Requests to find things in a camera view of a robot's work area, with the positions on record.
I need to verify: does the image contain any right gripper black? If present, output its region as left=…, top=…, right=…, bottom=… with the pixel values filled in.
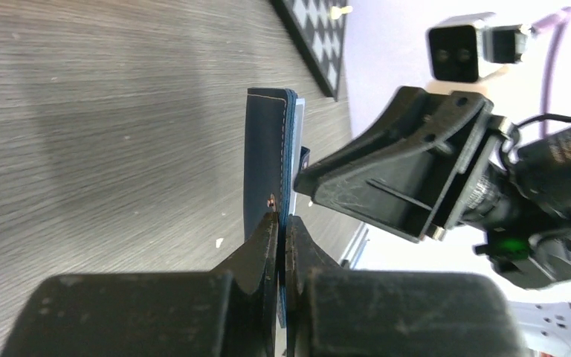
left=425, top=115, right=571, bottom=291

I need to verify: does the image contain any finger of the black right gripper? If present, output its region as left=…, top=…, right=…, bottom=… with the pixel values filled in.
left=294, top=86, right=494, bottom=243

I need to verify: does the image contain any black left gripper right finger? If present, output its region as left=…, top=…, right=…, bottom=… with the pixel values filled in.
left=285, top=216, right=528, bottom=356

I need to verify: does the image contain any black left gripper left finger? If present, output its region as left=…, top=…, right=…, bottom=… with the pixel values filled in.
left=1, top=213, right=279, bottom=356

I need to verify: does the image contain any blue leather card holder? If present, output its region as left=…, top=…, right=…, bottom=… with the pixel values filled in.
left=243, top=87, right=309, bottom=328

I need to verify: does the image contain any black white chessboard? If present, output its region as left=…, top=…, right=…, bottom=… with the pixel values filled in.
left=270, top=0, right=350, bottom=100

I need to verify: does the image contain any white chess piece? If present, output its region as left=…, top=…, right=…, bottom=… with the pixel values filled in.
left=329, top=5, right=353, bottom=20

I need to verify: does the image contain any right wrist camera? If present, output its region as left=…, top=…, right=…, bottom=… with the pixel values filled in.
left=427, top=12, right=534, bottom=83

